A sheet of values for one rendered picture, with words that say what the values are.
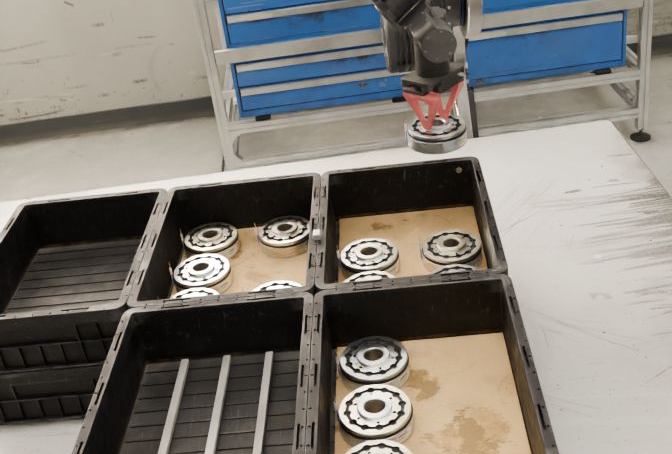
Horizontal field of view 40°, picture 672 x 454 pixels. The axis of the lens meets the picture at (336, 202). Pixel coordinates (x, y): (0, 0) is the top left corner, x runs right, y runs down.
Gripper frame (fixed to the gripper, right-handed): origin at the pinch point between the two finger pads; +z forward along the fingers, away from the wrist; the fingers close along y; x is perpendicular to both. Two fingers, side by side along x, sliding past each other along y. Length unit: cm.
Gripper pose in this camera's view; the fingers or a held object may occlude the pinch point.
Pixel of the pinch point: (435, 120)
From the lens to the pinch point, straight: 162.6
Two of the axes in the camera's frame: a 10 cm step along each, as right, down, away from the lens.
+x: -7.5, -2.5, 6.1
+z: 1.1, 8.7, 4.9
